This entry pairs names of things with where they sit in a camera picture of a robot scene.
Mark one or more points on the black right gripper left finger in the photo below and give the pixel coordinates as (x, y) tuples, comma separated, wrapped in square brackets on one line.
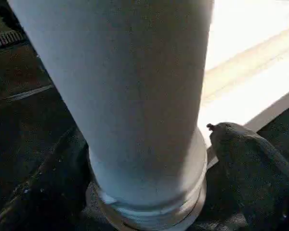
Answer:
[(50, 192)]

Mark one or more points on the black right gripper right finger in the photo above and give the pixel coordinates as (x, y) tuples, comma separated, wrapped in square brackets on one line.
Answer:
[(255, 180)]

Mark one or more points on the white plastic table leg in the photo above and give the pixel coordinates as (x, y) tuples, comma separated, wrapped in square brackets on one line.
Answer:
[(122, 84)]

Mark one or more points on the white plastic table top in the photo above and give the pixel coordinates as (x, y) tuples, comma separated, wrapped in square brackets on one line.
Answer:
[(255, 48)]

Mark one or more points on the black plastic mat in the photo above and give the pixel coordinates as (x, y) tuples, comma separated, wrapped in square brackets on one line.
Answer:
[(26, 108)]

